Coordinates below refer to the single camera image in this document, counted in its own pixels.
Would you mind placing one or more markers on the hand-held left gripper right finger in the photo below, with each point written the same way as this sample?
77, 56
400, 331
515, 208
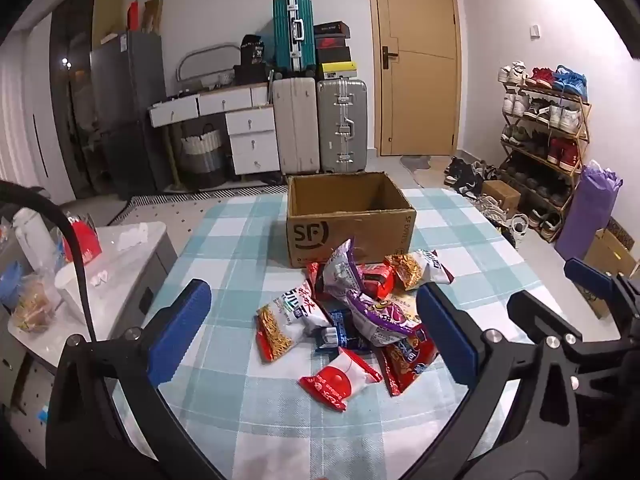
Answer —
447, 335

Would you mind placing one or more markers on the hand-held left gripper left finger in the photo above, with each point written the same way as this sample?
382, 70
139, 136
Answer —
180, 330

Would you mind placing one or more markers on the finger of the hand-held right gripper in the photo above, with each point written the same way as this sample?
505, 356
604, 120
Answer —
590, 277
535, 312

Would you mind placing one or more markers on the red chip packet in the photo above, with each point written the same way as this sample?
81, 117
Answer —
405, 362

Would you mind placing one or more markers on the red black snack packet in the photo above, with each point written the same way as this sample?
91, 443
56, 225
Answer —
375, 277

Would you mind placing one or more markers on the blue cookie packet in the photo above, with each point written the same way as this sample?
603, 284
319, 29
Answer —
342, 330

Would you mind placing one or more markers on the red white snack packet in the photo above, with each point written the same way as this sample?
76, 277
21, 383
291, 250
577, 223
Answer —
335, 382

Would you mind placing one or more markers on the brown cardboard box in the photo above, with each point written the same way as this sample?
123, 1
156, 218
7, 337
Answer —
350, 240

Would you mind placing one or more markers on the slim red snack packet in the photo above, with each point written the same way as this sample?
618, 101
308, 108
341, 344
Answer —
313, 277

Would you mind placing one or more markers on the purple bag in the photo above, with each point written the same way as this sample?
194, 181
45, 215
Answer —
585, 210

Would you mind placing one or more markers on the white side table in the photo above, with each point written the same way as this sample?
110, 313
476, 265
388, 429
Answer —
125, 270

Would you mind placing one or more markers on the white crumpled tissue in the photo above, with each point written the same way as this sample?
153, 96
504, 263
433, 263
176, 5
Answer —
130, 235

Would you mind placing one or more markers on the white paper cup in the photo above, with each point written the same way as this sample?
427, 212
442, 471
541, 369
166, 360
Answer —
67, 290

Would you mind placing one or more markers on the small cardboard box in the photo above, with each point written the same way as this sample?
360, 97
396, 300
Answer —
502, 195

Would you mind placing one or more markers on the red paper bag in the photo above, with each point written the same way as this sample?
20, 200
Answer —
90, 247

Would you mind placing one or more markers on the shoe rack with shoes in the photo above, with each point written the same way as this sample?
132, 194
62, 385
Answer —
562, 152

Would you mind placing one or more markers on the striped rug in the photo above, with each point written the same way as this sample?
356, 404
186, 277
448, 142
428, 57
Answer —
200, 195

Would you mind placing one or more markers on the clear plastic food bag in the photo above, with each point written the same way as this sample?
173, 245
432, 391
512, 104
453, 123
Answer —
32, 305

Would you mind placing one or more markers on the shoe pile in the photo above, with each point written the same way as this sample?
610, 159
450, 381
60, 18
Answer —
470, 175

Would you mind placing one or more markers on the blue white packet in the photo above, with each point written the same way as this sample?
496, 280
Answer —
44, 415

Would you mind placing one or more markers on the white bottle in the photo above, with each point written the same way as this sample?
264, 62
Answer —
32, 240

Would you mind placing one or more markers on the grey door mat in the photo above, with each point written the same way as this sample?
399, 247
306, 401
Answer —
416, 162

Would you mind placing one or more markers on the grey white laundry basket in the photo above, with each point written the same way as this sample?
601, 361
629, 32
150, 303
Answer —
202, 155

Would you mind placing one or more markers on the wooden shoe rack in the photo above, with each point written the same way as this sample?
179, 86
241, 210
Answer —
555, 94

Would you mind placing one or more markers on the white drawer desk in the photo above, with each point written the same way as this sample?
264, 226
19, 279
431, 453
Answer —
250, 145

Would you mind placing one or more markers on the grey fridge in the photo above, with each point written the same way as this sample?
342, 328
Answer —
125, 110

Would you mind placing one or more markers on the white suitcase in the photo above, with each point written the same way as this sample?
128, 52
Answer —
295, 125

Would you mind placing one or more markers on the silver suitcase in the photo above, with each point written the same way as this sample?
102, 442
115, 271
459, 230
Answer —
332, 125

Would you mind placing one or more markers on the white wardrobe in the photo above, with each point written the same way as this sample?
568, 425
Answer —
25, 135

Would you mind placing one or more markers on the wooden door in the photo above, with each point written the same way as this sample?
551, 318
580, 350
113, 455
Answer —
425, 85

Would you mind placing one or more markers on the dark glass cabinet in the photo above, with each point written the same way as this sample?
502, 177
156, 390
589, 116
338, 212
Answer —
75, 85

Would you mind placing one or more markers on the black paper bag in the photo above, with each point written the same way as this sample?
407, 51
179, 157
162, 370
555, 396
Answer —
251, 50

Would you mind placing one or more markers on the teal suitcase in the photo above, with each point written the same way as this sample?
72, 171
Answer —
287, 35

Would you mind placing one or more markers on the red black shoe box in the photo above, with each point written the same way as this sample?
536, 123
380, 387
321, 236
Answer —
330, 42

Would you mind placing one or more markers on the brown paper bag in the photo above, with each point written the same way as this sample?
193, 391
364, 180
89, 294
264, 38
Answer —
154, 15

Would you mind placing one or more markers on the slim red bag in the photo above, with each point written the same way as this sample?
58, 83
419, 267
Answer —
134, 16

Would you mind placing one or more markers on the flat cardboard sheet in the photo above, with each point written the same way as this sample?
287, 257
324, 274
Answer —
107, 10

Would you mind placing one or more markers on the white light switch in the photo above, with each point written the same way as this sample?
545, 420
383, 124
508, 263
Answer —
535, 31

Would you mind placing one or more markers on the white arched frame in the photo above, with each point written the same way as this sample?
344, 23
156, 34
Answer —
200, 51

